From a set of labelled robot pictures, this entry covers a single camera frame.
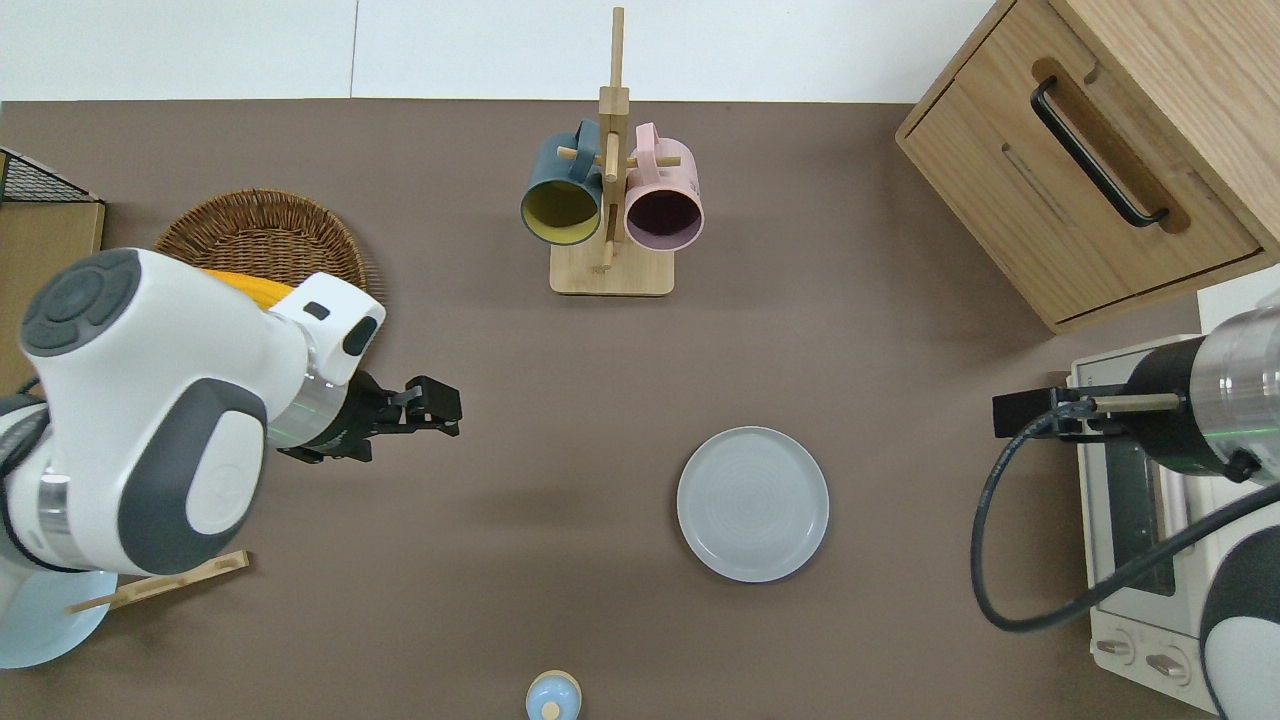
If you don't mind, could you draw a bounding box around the light wooden drawer cabinet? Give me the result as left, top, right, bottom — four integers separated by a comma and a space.
895, 0, 1280, 337

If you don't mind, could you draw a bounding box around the black wire wooden shelf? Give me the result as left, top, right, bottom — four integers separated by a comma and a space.
0, 147, 107, 396

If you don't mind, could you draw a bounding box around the white toaster oven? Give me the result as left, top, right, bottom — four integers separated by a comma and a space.
1065, 262, 1280, 717

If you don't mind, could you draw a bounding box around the brown wicker basket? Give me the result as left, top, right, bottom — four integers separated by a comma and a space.
155, 188, 371, 301

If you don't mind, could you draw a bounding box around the yellow corn cob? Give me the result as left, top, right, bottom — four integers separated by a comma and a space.
198, 266, 299, 309

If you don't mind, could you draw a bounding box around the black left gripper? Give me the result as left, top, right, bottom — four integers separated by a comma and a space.
278, 372, 463, 463

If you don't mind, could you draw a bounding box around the pink mug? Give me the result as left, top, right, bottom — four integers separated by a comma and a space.
624, 122, 706, 254

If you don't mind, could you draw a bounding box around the light blue plate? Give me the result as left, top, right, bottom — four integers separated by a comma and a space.
0, 565, 113, 670

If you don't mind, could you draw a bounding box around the dark teal mug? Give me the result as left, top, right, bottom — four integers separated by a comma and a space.
519, 120, 607, 248

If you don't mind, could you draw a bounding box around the blue bell on wooden base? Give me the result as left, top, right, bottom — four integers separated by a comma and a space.
526, 670, 583, 720

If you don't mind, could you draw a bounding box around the black cabinet drawer handle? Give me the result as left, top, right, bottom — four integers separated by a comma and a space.
1030, 76, 1171, 229

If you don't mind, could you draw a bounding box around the wooden mug rack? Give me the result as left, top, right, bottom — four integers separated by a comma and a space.
549, 7, 691, 297

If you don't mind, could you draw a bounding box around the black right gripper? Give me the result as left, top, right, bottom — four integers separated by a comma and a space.
993, 338, 1263, 481

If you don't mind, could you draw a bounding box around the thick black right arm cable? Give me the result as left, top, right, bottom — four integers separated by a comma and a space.
970, 395, 1280, 633

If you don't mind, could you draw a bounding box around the gray round plate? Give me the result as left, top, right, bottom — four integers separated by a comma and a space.
676, 426, 831, 584

